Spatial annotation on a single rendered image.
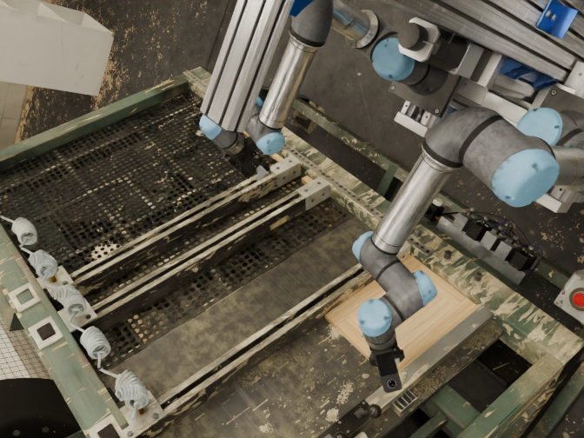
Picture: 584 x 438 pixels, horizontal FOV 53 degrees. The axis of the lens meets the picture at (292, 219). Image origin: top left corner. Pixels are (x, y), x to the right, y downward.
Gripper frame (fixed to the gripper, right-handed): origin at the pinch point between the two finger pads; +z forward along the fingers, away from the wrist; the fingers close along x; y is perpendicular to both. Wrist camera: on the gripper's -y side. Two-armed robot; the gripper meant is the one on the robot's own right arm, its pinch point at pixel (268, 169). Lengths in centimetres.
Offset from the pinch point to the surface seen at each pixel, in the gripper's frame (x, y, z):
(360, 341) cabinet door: 55, 24, 23
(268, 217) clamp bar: -3.8, 12.3, 22.6
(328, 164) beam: -14, -21, 44
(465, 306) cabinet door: 68, -7, 41
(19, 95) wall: -487, 85, 185
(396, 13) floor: -77, -117, 88
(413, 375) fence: 75, 20, 23
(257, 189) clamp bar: -21.3, 6.7, 28.1
